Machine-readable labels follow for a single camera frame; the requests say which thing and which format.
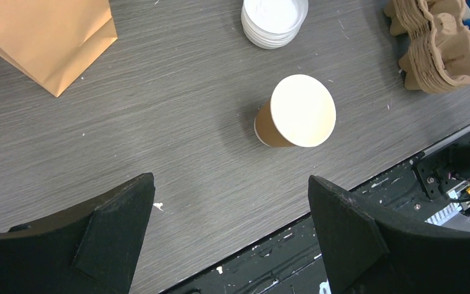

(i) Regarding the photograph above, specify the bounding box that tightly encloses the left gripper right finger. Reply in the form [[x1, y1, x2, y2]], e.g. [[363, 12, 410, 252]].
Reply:
[[308, 176, 470, 293]]

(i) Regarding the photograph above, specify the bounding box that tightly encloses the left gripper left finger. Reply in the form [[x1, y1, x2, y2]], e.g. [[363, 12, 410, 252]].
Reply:
[[0, 173, 155, 293]]

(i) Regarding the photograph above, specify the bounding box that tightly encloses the brown paper bag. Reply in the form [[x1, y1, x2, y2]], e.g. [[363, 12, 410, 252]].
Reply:
[[0, 0, 118, 97]]

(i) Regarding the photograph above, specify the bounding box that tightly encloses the stack of pulp cup carriers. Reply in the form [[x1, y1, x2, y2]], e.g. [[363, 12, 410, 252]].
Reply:
[[384, 0, 470, 94]]

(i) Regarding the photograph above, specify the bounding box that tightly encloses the stack of white lids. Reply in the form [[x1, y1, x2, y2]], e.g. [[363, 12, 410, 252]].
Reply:
[[241, 0, 308, 50]]

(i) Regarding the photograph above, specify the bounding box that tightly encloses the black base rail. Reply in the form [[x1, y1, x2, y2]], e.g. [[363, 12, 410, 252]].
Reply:
[[169, 131, 470, 293]]

